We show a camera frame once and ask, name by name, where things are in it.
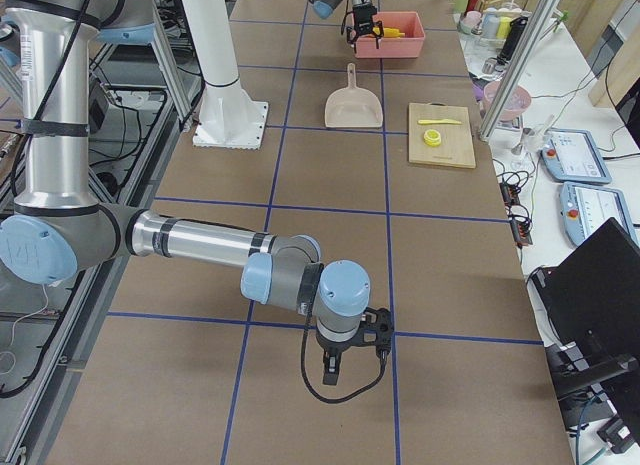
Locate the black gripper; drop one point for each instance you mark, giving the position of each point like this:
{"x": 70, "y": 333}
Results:
{"x": 362, "y": 12}
{"x": 334, "y": 345}

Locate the yellow toy corn cob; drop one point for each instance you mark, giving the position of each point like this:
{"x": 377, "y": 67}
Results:
{"x": 389, "y": 32}

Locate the beige plastic dustpan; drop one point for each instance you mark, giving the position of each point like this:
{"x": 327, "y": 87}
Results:
{"x": 353, "y": 106}

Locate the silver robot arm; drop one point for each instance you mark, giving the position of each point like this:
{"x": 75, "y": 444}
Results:
{"x": 60, "y": 228}
{"x": 325, "y": 8}

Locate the pink plastic bin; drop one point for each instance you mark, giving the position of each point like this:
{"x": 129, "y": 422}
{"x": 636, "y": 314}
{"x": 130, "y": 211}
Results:
{"x": 408, "y": 47}

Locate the yellow plastic knife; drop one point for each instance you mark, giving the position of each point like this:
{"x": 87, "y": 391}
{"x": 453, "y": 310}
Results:
{"x": 443, "y": 121}

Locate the yellow lemon slices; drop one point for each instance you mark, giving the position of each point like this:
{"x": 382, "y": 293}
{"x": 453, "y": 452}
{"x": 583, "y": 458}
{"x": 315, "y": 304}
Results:
{"x": 432, "y": 138}

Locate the wooden cutting board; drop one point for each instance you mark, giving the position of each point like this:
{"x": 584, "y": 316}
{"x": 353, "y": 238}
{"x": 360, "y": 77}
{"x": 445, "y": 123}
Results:
{"x": 456, "y": 149}

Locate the black bottle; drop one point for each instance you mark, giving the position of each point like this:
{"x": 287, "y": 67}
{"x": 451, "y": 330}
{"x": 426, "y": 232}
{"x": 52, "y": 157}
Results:
{"x": 516, "y": 29}

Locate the pink bowl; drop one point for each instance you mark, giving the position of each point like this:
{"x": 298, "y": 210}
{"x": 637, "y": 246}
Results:
{"x": 515, "y": 106}

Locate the upper teach pendant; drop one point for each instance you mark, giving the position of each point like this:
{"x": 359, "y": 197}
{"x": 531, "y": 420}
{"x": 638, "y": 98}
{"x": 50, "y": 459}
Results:
{"x": 572, "y": 155}

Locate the teach pendant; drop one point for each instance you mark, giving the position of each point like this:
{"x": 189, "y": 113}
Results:
{"x": 572, "y": 155}
{"x": 585, "y": 208}

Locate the black laptop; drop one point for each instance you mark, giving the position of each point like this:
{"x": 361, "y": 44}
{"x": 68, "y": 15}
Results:
{"x": 592, "y": 297}

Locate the lower teach pendant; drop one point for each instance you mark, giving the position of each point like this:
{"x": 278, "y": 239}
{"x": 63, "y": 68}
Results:
{"x": 585, "y": 208}

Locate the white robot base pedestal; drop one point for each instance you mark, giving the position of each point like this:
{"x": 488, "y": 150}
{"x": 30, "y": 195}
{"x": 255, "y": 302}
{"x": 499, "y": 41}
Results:
{"x": 228, "y": 117}

